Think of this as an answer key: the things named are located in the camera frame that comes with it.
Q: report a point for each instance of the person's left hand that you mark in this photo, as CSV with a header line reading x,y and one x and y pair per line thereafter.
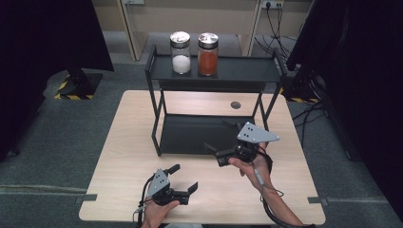
x,y
157,215

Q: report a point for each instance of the person's right hand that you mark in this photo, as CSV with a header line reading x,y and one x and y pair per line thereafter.
x,y
253,171

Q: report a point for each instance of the white wall power socket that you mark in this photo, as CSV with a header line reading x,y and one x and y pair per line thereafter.
x,y
272,3

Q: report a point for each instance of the black stand base striped tape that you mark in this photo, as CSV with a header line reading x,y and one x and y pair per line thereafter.
x,y
80,85
301,90

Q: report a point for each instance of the black curtain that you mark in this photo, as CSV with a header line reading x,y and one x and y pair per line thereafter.
x,y
38,47
364,79

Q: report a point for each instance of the glass jar of red powder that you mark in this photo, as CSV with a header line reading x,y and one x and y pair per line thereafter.
x,y
208,55

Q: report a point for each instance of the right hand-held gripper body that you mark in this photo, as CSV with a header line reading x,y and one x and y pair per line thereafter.
x,y
253,133

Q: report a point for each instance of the glass jar of white powder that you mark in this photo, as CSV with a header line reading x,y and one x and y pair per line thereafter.
x,y
181,53

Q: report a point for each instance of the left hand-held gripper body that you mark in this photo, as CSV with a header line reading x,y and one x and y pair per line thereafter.
x,y
159,183

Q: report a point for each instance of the round grey table grommet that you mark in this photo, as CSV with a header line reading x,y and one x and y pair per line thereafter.
x,y
235,105

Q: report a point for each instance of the black metal two-tier rack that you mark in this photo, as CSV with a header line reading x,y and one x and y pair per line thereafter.
x,y
240,71

